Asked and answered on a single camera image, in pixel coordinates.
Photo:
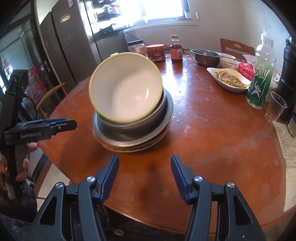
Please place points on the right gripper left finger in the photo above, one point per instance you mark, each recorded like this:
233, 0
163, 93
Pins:
54, 220

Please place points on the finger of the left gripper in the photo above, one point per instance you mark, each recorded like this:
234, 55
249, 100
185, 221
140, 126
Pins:
55, 121
68, 125

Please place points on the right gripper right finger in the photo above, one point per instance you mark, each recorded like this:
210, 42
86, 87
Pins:
235, 219

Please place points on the pink plastic plate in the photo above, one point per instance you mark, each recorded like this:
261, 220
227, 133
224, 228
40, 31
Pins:
138, 146

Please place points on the cream ceramic bowl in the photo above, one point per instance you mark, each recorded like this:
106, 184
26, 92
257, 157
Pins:
125, 87

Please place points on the round metal pan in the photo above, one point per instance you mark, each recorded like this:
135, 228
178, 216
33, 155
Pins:
129, 140

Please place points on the patterned blue sleeve forearm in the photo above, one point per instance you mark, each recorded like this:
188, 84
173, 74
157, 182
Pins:
17, 215

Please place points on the person's left hand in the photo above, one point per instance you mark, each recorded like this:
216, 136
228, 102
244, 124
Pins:
31, 147

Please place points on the yellow-framed brown chair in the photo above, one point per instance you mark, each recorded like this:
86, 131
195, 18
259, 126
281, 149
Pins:
48, 95

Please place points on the grey refrigerator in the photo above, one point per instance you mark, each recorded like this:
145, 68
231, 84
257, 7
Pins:
79, 35

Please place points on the clear jar with snacks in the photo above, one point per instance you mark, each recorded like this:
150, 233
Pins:
137, 46

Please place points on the red lidded jar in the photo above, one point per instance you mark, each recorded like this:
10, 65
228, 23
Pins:
156, 52

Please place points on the window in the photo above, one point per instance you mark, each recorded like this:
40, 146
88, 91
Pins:
148, 9

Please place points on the clear plastic cup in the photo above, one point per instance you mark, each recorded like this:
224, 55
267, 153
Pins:
275, 108

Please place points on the white dish with food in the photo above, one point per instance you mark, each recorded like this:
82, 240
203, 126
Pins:
229, 79

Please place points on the brown sauce bottle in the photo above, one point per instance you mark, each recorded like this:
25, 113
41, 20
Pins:
176, 50

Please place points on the black thermos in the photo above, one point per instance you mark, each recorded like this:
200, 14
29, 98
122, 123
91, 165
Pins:
286, 85

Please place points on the green drink bottle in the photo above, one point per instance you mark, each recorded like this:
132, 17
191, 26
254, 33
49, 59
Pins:
264, 66

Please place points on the red snack packet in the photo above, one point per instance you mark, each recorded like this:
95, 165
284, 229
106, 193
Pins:
246, 70

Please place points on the white ceramic bowl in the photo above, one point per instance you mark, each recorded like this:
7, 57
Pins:
228, 61

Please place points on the large steel bowl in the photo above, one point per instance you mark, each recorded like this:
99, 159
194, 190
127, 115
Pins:
206, 58

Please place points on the wooden chair behind table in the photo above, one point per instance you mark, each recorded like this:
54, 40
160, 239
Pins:
235, 48

